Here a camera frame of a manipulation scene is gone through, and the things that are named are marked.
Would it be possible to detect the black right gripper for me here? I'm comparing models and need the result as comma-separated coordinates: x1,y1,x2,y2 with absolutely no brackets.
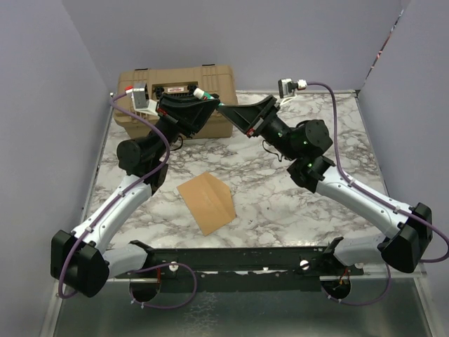
218,95,301,161

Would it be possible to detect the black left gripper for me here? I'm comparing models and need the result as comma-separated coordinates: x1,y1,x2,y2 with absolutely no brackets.
147,92,219,161

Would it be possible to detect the green white glue stick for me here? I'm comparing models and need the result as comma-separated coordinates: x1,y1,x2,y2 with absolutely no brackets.
193,88,225,111

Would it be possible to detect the brown paper envelope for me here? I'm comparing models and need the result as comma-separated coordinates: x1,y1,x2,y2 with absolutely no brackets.
177,172,236,236

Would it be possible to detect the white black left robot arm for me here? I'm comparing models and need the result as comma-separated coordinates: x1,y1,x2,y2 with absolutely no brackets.
51,88,220,299

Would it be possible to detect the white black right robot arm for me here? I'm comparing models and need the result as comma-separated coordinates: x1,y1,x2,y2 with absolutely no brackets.
217,95,432,275

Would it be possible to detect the tan plastic tool case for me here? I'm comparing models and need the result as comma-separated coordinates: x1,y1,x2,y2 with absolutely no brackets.
113,64,238,139

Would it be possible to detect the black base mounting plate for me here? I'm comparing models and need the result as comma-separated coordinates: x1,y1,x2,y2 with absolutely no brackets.
120,246,363,293

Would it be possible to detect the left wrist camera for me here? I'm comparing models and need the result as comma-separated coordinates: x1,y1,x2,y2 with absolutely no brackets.
125,82,158,116

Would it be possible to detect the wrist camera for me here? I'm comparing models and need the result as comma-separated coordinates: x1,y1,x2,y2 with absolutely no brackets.
278,78,307,106
125,82,158,116

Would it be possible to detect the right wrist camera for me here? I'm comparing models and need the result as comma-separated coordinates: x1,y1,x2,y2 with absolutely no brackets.
278,78,307,106

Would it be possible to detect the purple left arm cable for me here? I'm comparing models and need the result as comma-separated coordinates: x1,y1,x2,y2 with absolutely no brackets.
58,91,197,310

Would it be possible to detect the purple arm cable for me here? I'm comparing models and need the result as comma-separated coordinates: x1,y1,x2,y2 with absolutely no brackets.
304,81,449,307
58,91,197,310

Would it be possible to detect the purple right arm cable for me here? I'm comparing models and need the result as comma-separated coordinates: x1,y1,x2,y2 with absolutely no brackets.
304,81,449,307

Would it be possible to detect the aluminium frame rail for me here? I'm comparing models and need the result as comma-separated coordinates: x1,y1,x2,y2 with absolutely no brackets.
54,251,427,284

